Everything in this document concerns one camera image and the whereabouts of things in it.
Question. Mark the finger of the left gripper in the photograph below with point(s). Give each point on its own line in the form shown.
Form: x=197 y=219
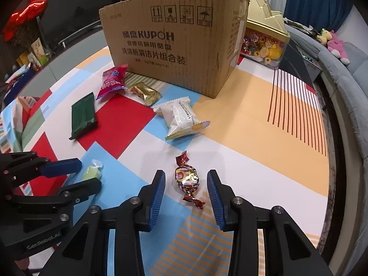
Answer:
x=61 y=168
x=80 y=192

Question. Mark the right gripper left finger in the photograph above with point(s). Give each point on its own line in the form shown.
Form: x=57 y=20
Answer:
x=84 y=250

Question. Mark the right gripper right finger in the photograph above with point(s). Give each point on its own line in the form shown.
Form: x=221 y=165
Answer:
x=287 y=249

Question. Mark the pale green candy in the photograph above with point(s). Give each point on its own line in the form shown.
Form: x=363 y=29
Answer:
x=93 y=171

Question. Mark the dark green wafer packet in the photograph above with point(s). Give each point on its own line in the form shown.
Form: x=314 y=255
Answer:
x=83 y=117

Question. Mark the pink red snack bag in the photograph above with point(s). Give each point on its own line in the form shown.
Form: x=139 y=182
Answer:
x=112 y=80

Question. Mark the red gold candy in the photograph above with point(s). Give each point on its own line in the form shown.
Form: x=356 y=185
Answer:
x=187 y=180

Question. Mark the gold foil snack packet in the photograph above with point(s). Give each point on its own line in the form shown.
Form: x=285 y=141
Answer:
x=149 y=95

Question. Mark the white pastry packet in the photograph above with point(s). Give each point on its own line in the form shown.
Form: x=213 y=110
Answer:
x=180 y=118

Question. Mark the left hand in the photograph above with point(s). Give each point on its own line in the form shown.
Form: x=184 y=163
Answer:
x=23 y=264

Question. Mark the colourful patchwork tablecloth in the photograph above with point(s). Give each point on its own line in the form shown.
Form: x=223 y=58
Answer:
x=265 y=139

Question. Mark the grey black tv console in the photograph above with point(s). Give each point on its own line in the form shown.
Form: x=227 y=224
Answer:
x=63 y=63

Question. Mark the red heart balloon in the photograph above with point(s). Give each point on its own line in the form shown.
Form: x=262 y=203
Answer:
x=33 y=9

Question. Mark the grey sectional sofa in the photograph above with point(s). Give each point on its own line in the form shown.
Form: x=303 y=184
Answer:
x=344 y=235

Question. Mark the brown cardboard box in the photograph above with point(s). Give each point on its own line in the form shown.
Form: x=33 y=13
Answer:
x=193 y=44

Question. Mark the grey storage bin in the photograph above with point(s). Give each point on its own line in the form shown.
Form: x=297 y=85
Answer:
x=312 y=65

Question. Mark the pink plush toy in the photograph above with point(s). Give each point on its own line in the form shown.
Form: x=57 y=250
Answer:
x=336 y=48

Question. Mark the gold mountain-shaped candy box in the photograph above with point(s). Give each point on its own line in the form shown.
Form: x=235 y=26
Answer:
x=266 y=37

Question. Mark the yellow plush toy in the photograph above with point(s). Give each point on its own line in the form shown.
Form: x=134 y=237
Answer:
x=324 y=37

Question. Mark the blue curtain right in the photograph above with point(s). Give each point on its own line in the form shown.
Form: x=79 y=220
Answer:
x=327 y=14

